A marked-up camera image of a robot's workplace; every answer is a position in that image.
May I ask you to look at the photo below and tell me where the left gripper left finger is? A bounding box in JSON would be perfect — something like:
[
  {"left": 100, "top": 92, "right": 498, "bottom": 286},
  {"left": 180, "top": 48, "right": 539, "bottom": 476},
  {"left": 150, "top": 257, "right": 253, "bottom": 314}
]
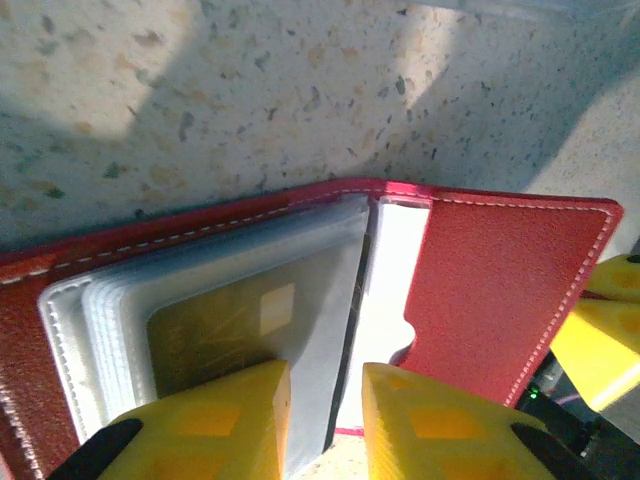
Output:
[{"left": 52, "top": 358, "right": 292, "bottom": 480}]

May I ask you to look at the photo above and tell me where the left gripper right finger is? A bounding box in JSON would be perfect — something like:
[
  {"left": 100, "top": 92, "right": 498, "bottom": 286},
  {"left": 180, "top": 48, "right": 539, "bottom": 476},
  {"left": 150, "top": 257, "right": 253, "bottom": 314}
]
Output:
[{"left": 360, "top": 362, "right": 601, "bottom": 480}]

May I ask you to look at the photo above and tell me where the white card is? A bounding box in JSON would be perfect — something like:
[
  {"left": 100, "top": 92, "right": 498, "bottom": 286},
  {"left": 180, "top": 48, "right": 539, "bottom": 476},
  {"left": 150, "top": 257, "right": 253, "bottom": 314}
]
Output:
[{"left": 335, "top": 197, "right": 432, "bottom": 431}]

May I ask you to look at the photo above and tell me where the red leather card holder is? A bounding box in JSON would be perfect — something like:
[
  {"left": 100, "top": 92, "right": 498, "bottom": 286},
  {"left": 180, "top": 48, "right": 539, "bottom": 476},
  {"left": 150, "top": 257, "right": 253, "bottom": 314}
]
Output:
[{"left": 0, "top": 177, "right": 625, "bottom": 480}]

